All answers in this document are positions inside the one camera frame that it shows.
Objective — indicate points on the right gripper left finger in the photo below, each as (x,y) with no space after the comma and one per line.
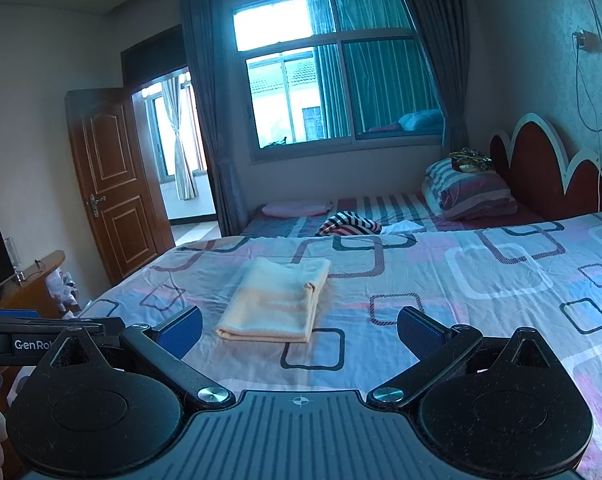
(160,351)

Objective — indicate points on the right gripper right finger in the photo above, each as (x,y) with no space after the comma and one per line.
(440,351)

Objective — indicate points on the cream knit sweater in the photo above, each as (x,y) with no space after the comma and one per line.
(275,302)

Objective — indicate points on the wooden tv cabinet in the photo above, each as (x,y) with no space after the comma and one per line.
(33,294)

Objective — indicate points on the patterned bed sheet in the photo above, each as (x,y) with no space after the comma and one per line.
(545,275)

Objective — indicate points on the striped mattress cover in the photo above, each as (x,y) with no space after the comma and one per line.
(385,209)

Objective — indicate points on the striped folded quilt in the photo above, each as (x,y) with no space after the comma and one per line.
(456,195)

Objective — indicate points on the black white striped garment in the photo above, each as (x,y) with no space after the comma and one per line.
(348,223)

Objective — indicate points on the white sheer balcony curtain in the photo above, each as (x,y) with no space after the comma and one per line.
(184,181)

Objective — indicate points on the brown wooden door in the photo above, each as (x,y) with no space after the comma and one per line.
(122,197)

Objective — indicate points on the pink pillow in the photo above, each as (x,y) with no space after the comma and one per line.
(297,208)

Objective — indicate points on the red white headboard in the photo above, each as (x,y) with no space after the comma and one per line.
(542,176)

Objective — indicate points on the window with teal curtain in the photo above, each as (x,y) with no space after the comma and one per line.
(331,75)

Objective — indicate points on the dark grey curtain right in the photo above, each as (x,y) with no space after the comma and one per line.
(442,30)

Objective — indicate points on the dark grey curtain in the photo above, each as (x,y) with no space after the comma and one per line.
(442,30)
(202,25)

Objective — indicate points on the dark grey curtain left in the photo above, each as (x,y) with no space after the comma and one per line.
(202,25)

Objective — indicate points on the wall power socket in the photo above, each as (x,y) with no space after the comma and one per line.
(586,41)

